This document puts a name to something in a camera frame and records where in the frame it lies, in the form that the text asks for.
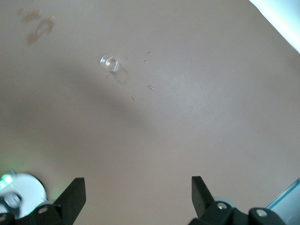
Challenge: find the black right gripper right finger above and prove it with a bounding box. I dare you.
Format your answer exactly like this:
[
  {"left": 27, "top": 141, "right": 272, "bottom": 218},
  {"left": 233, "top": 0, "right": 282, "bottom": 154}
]
[{"left": 189, "top": 175, "right": 282, "bottom": 225}]

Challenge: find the clear glass cup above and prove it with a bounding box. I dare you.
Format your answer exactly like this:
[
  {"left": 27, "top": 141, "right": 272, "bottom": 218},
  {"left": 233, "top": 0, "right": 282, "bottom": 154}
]
[{"left": 99, "top": 53, "right": 120, "bottom": 73}]

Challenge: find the brown liquid spill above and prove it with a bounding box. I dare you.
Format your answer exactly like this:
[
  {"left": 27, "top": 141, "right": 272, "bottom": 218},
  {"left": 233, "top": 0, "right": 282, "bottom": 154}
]
[{"left": 18, "top": 8, "right": 57, "bottom": 46}]

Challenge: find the brown table mat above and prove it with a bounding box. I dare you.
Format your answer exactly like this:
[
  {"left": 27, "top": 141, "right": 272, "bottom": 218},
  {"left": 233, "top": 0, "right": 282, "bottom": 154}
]
[{"left": 0, "top": 0, "right": 300, "bottom": 225}]

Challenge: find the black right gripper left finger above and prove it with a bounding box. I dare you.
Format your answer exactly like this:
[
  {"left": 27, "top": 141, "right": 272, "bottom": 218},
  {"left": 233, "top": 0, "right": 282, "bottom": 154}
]
[{"left": 16, "top": 177, "right": 86, "bottom": 225}]

